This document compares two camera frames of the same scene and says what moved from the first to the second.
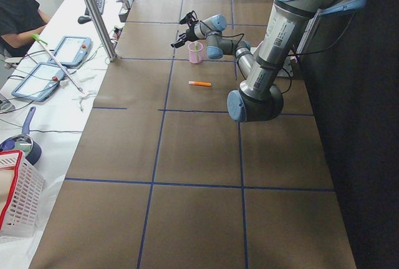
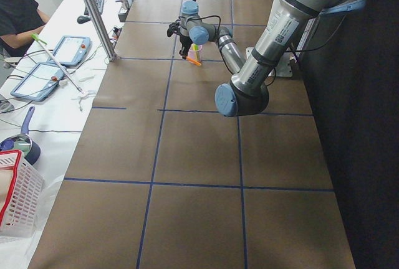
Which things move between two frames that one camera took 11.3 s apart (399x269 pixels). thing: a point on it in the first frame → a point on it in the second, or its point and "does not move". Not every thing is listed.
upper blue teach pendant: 71,50 does not move
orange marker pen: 199,83 → 193,61
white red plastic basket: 22,194 does not move
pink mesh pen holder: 196,51 does not move
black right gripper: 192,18 → 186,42
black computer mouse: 81,20 does not move
